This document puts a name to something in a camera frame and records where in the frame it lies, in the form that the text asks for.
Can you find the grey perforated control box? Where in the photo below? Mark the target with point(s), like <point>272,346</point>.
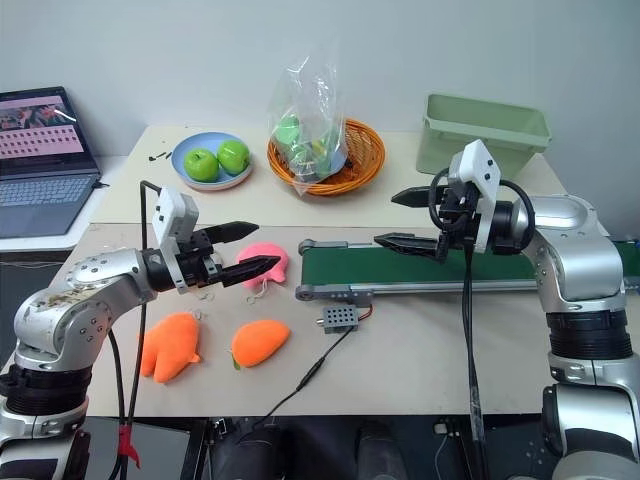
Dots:
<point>337,318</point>

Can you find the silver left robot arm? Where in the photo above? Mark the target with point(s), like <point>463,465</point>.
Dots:
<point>100,275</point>

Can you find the clear plastic bag of toys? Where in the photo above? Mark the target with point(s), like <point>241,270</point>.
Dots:
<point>305,100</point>

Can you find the light blue plate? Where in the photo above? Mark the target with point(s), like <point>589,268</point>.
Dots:
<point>200,141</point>

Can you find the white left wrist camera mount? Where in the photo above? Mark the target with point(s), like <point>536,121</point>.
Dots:
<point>172,210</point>

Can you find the orange plush carrot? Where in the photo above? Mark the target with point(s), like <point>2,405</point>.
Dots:
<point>260,342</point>

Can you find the red tape strip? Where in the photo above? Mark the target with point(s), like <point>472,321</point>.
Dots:
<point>127,442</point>

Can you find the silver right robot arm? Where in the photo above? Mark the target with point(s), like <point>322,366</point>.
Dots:
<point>575,250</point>

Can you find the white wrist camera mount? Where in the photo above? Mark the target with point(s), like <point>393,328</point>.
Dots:
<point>172,210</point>
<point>475,165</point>

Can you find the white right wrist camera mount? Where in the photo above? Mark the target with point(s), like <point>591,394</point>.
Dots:
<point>475,165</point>

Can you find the dark grey laptop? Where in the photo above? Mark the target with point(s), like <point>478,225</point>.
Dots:
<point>40,190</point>

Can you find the orange plush toy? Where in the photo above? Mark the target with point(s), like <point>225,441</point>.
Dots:
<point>170,345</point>

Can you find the small black bits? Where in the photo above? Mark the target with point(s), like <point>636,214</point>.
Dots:
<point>162,154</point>

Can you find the green conveyor belt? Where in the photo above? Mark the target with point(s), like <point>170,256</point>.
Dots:
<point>400,272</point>

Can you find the pink plush toy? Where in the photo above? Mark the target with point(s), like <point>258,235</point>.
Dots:
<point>272,250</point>

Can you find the green apple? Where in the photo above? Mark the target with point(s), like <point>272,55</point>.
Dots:
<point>233,157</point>
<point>201,165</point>

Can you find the pale green plastic bin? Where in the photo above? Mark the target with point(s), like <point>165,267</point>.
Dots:
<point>450,145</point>

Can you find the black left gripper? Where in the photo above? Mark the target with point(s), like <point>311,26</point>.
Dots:
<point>197,262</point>

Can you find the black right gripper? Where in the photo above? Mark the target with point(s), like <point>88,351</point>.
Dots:
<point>457,210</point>

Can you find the orange woven basket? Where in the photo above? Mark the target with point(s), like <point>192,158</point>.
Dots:
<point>365,145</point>

